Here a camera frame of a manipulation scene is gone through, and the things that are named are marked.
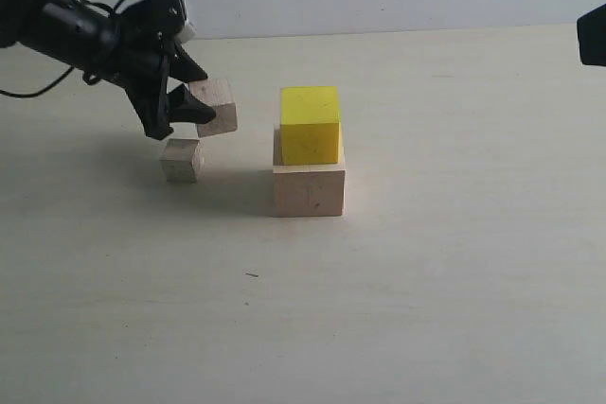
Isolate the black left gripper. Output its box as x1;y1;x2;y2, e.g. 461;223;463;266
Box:
40;0;217;140

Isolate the medium natural wooden cube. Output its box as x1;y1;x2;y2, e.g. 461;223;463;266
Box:
188;78;238;138

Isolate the yellow wooden cube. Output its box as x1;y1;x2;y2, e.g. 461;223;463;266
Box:
280;86;341;166

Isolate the large natural wooden cube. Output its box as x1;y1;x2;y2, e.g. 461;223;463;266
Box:
273;126;346;218

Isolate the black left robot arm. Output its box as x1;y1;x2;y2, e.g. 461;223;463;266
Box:
1;0;216;140

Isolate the small wooden cube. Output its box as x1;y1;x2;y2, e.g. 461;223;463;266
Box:
160;138;204;184

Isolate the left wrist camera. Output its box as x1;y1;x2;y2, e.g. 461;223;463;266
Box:
151;0;196;44

